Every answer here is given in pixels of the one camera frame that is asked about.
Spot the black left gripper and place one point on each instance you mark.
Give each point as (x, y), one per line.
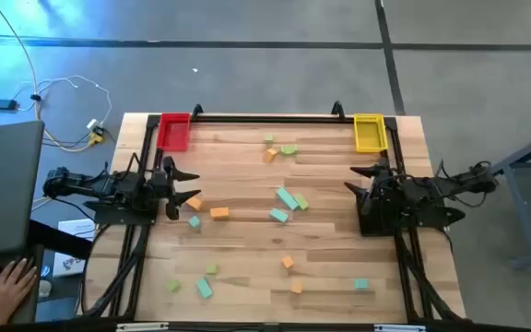
(169, 186)

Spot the red plastic basket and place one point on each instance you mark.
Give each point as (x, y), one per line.
(173, 133)

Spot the long teal block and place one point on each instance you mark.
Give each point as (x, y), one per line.
(286, 198)
(204, 287)

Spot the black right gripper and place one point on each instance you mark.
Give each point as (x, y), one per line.
(385, 189)

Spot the yellow plug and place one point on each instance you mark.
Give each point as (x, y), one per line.
(96, 138)

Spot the yellow plastic basket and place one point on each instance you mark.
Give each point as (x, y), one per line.
(370, 133)

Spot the person's hand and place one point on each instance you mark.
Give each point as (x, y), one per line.
(9, 290)

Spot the silver bracket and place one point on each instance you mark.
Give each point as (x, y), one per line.
(142, 326)
(399, 328)

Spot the orange rectangular block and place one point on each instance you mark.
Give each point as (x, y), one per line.
(219, 212)
(194, 203)

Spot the small white cup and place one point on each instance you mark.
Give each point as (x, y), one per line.
(44, 288)

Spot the white booklet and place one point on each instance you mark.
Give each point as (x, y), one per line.
(69, 265)

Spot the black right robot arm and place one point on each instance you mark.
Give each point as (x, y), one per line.
(454, 184)

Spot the grey-blue metal stand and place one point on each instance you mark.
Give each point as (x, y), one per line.
(523, 198)

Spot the small orange cube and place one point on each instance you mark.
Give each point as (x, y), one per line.
(287, 262)
(297, 287)

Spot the black aluminium table frame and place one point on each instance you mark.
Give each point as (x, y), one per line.
(293, 119)

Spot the white power adapter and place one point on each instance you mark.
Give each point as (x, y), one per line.
(93, 124)

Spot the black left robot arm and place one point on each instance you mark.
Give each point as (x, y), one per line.
(86, 182)

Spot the teal rectangular block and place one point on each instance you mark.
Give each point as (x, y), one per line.
(278, 215)

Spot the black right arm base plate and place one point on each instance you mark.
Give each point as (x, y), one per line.
(452, 215)

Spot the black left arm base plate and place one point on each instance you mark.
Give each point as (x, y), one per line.
(109, 217)

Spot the black desk bar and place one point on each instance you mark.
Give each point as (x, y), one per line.
(58, 240)

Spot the small green cube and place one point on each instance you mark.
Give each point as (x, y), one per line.
(269, 137)
(211, 269)

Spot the grey laptop lid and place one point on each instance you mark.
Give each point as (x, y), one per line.
(3, 184)

